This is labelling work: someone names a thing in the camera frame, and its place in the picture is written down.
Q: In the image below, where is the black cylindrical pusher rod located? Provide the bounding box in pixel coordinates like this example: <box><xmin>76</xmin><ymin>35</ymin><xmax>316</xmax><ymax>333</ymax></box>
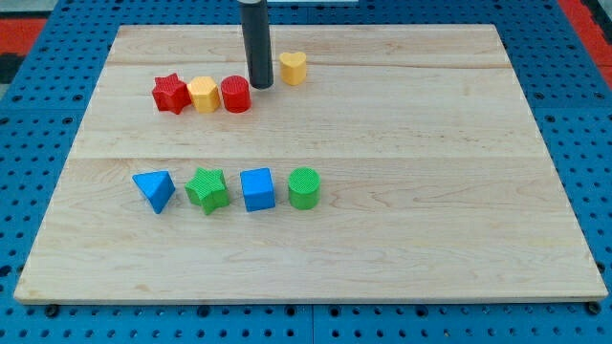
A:
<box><xmin>238</xmin><ymin>0</ymin><xmax>273</xmax><ymax>90</ymax></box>

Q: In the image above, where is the yellow heart block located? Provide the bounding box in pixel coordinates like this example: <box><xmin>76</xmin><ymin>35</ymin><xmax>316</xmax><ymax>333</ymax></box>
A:
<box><xmin>278</xmin><ymin>52</ymin><xmax>307</xmax><ymax>86</ymax></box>

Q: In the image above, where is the red cylinder block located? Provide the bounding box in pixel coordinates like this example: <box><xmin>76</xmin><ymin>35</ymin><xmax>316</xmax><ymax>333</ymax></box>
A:
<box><xmin>221</xmin><ymin>75</ymin><xmax>251</xmax><ymax>113</ymax></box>

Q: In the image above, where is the yellow hexagon block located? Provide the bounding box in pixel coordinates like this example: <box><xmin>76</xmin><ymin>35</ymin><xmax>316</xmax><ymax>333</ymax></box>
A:
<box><xmin>187</xmin><ymin>76</ymin><xmax>221</xmax><ymax>114</ymax></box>

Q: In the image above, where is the red star block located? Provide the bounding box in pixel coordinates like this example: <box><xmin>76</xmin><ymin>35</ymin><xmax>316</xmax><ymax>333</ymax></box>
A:
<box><xmin>152</xmin><ymin>74</ymin><xmax>191</xmax><ymax>115</ymax></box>

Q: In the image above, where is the blue cube block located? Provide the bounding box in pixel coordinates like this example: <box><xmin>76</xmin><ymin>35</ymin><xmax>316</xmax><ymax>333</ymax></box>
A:
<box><xmin>240</xmin><ymin>167</ymin><xmax>275</xmax><ymax>212</ymax></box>

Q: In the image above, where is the green cylinder block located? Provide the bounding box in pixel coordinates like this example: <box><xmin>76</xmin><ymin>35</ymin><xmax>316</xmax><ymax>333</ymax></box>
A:
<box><xmin>288</xmin><ymin>167</ymin><xmax>320</xmax><ymax>210</ymax></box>

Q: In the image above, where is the green star block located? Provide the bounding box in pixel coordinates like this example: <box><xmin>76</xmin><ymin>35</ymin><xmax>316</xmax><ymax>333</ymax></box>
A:
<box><xmin>185</xmin><ymin>167</ymin><xmax>230</xmax><ymax>215</ymax></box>

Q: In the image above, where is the blue triangle block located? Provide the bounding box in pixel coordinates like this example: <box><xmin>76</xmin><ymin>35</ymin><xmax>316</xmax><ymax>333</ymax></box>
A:
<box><xmin>132</xmin><ymin>170</ymin><xmax>176</xmax><ymax>214</ymax></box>

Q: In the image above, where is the light wooden board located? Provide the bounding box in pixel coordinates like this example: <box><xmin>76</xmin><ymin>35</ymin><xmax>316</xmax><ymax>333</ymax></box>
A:
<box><xmin>14</xmin><ymin>24</ymin><xmax>608</xmax><ymax>305</ymax></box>

